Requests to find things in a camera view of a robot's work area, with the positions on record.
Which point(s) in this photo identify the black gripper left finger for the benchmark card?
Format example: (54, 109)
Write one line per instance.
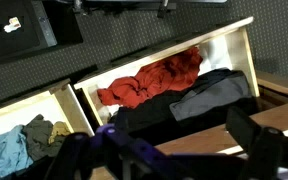
(80, 154)

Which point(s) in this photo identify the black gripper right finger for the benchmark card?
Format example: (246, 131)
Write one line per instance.
(263, 145)

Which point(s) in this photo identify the red shirt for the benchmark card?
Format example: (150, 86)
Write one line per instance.
(175, 73)

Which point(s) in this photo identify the wooden drawer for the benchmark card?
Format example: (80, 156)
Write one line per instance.
(58, 103)
(225, 46)

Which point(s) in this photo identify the black clothing in drawer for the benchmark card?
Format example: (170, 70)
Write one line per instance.
(154, 122)

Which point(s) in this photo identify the tan garment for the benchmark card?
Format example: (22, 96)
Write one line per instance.
(59, 130)

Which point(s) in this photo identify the dark grey green garment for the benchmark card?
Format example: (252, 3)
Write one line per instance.
(37, 132)

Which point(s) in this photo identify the light blue garment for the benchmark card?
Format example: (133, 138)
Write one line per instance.
(13, 152)

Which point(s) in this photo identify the grey folded garment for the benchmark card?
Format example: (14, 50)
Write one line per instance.
(221, 88)

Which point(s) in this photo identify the black equipment case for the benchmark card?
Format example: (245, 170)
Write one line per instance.
(32, 27)

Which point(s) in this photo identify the wooden bed frame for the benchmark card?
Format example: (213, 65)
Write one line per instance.
(273, 112)

